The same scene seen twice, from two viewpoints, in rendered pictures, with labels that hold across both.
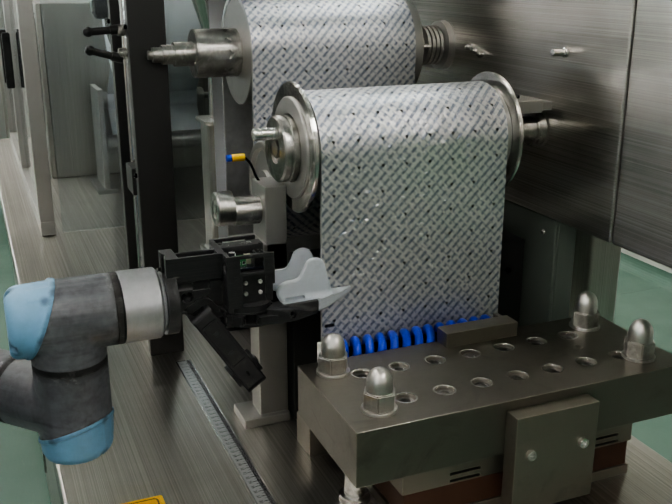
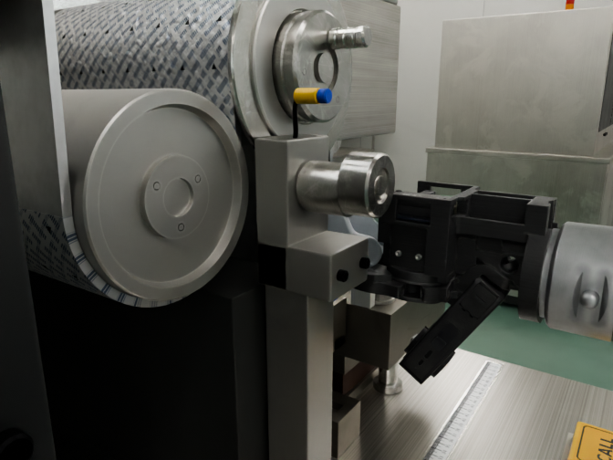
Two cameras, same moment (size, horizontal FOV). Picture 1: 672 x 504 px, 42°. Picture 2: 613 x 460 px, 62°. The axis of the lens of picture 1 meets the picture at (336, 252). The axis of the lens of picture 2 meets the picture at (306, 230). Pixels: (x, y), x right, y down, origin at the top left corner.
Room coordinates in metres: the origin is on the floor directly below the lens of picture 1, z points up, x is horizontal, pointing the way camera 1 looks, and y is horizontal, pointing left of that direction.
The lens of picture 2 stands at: (1.18, 0.37, 1.23)
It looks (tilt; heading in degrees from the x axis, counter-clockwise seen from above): 15 degrees down; 237
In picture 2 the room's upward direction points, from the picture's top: straight up
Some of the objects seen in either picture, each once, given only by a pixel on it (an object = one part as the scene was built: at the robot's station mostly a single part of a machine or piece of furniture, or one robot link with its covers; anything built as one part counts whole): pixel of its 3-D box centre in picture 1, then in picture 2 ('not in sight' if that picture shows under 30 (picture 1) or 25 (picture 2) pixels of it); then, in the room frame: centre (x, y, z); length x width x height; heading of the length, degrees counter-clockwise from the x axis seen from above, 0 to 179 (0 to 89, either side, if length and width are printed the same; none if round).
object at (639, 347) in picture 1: (640, 337); not in sight; (0.90, -0.34, 1.05); 0.04 x 0.04 x 0.04
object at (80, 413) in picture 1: (62, 401); not in sight; (0.83, 0.29, 1.01); 0.11 x 0.08 x 0.11; 65
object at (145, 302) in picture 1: (141, 303); (580, 279); (0.85, 0.20, 1.11); 0.08 x 0.05 x 0.08; 23
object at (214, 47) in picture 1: (214, 52); not in sight; (1.20, 0.16, 1.33); 0.06 x 0.06 x 0.06; 23
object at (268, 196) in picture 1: (257, 305); (315, 351); (1.00, 0.10, 1.05); 0.06 x 0.05 x 0.31; 113
